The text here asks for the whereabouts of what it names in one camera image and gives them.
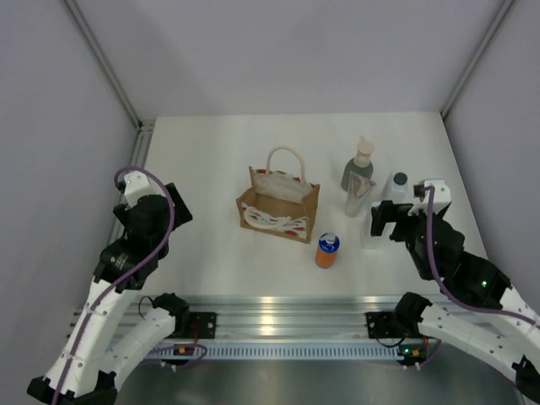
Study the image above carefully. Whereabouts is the silver refill pouch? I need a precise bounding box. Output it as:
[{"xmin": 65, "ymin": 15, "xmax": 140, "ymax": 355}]
[{"xmin": 344, "ymin": 172, "xmax": 376, "ymax": 218}]

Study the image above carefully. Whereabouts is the grey pump bottle beige cap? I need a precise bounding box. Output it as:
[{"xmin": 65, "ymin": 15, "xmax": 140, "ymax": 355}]
[{"xmin": 341, "ymin": 137, "xmax": 375, "ymax": 191}]

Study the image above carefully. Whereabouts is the burlap watermelon canvas bag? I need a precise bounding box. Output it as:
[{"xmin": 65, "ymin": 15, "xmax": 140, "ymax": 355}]
[{"xmin": 236, "ymin": 145, "xmax": 321, "ymax": 244}]

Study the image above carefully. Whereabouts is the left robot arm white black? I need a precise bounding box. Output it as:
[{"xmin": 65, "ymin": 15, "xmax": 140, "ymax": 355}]
[{"xmin": 27, "ymin": 173, "xmax": 192, "ymax": 404}]

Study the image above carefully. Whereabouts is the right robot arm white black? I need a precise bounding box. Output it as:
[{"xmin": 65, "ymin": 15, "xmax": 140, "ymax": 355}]
[{"xmin": 370, "ymin": 201, "xmax": 539, "ymax": 402}]

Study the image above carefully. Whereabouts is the white plastic pouch in bag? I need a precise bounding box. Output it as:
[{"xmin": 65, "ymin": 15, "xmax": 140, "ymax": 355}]
[{"xmin": 251, "ymin": 172, "xmax": 313, "ymax": 203}]

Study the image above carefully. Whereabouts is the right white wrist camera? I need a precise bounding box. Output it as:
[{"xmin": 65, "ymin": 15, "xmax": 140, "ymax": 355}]
[{"xmin": 408, "ymin": 179, "xmax": 451, "ymax": 216}]

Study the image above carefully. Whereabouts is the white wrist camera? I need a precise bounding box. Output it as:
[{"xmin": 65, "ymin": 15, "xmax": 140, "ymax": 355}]
[
  {"xmin": 116, "ymin": 170, "xmax": 154, "ymax": 208},
  {"xmin": 408, "ymin": 179, "xmax": 451, "ymax": 216}
]

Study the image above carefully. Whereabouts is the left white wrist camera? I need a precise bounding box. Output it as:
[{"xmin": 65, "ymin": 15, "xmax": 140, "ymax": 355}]
[{"xmin": 116, "ymin": 170, "xmax": 154, "ymax": 208}]

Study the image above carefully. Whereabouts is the left aluminium frame post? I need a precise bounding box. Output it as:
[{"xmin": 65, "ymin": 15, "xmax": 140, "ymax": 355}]
[{"xmin": 61, "ymin": 0, "xmax": 143, "ymax": 127}]

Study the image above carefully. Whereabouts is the aluminium frame post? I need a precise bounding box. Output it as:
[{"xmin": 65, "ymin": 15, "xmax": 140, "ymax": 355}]
[
  {"xmin": 61, "ymin": 0, "xmax": 143, "ymax": 127},
  {"xmin": 440, "ymin": 0, "xmax": 518, "ymax": 122}
]

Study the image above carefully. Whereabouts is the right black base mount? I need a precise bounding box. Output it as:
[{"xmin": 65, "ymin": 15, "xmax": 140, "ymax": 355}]
[{"xmin": 365, "ymin": 311, "xmax": 402, "ymax": 339}]

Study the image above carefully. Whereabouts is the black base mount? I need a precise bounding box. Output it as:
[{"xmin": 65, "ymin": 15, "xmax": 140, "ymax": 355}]
[
  {"xmin": 186, "ymin": 312, "xmax": 218, "ymax": 341},
  {"xmin": 365, "ymin": 311, "xmax": 402, "ymax": 339}
]

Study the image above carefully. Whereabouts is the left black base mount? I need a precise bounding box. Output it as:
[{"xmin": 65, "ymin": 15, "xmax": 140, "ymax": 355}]
[{"xmin": 186, "ymin": 312, "xmax": 218, "ymax": 341}]

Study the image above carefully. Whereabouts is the aluminium mounting rail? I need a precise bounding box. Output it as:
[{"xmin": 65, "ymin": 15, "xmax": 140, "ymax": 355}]
[{"xmin": 65, "ymin": 294, "xmax": 527, "ymax": 342}]

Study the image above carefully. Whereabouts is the white slotted cable duct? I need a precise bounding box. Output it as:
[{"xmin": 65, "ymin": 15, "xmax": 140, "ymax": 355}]
[{"xmin": 146, "ymin": 343, "xmax": 423, "ymax": 361}]

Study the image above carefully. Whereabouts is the right aluminium frame post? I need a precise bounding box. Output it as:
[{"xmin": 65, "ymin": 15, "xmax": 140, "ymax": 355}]
[{"xmin": 440, "ymin": 0, "xmax": 518, "ymax": 122}]

